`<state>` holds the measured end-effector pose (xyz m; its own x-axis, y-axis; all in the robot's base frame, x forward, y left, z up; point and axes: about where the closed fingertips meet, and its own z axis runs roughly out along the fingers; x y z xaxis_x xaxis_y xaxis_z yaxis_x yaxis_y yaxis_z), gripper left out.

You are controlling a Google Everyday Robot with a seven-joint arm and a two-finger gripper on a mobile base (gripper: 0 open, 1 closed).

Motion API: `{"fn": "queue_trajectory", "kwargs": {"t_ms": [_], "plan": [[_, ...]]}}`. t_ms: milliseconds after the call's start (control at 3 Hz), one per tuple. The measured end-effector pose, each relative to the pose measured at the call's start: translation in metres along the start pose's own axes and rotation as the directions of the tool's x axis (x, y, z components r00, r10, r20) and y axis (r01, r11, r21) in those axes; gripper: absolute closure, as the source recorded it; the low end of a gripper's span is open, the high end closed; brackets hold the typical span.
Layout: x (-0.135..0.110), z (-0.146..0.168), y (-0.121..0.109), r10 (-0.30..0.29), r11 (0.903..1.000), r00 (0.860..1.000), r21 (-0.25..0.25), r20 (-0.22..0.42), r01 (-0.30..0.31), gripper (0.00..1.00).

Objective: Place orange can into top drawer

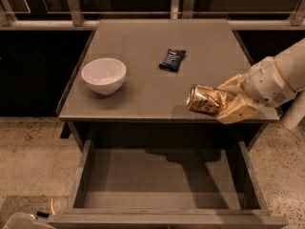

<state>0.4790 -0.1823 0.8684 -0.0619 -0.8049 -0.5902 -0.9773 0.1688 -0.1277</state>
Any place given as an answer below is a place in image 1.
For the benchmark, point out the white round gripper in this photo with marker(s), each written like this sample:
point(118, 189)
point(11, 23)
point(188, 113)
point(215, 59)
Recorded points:
point(268, 81)

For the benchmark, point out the crushed orange soda can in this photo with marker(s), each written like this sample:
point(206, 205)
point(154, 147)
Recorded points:
point(208, 101)

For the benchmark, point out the grey cabinet with table top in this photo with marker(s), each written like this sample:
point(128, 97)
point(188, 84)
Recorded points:
point(149, 110)

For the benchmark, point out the white ceramic bowl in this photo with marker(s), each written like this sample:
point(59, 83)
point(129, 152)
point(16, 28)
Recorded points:
point(104, 75)

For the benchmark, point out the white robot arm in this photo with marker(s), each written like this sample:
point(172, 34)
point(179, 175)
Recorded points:
point(291, 63)

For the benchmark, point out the white robot base corner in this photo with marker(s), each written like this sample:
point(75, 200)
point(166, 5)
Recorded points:
point(26, 221)

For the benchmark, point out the open grey top drawer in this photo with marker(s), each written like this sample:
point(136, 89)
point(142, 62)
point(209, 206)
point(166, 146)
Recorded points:
point(209, 188)

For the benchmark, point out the dark blue snack packet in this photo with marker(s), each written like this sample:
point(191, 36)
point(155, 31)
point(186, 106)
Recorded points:
point(172, 60)

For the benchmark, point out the metal railing with glass panels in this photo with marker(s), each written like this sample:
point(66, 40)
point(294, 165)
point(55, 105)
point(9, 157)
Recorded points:
point(76, 14)

